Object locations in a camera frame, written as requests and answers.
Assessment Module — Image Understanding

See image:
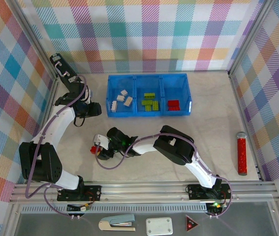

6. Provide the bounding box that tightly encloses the grey metal shelf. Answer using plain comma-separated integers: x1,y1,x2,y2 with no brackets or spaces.
5,203,279,236

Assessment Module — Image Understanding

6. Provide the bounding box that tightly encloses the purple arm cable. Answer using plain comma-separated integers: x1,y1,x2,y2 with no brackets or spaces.
25,75,88,218
95,132,233,218

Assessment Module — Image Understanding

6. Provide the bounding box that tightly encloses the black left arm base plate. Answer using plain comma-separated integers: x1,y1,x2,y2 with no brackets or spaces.
57,184,103,203

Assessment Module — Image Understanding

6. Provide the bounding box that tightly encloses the blue three-compartment bin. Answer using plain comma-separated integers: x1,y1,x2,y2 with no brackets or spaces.
106,73,192,118

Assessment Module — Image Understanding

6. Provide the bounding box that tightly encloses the small circuit board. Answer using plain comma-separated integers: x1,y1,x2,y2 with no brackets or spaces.
207,202,225,214
67,203,92,212

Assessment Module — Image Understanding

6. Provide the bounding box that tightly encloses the grey and cream stapler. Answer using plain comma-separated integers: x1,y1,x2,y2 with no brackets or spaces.
99,213,136,232

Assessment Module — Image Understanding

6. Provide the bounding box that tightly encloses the aluminium frame side rail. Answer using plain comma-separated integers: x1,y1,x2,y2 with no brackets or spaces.
32,80,59,148
228,72,264,181

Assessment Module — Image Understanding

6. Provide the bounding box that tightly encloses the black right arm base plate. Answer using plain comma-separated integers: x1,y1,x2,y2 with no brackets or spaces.
187,183,233,200

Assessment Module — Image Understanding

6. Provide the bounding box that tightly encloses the red triangular sign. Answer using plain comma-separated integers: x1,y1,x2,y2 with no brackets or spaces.
185,214,199,232

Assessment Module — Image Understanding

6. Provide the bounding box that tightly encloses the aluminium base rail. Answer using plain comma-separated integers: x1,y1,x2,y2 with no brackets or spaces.
9,181,279,206

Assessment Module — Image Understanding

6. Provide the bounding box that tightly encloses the red glitter tube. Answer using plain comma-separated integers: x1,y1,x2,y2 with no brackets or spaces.
236,132,250,176

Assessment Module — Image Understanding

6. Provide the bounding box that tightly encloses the aluminium frame post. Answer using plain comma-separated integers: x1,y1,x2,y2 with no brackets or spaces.
11,0,59,86
227,0,275,77

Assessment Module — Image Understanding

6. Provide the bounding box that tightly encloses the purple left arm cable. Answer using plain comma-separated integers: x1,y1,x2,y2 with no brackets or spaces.
25,75,88,218

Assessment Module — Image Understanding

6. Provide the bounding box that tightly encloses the white rectangular plastic plate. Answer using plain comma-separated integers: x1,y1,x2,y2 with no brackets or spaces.
146,216,174,236

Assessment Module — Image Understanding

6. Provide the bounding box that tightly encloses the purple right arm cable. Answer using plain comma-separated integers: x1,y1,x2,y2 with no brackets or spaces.
95,132,233,218

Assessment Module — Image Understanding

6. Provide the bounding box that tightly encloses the black hard case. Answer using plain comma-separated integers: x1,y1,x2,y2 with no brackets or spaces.
50,53,86,99

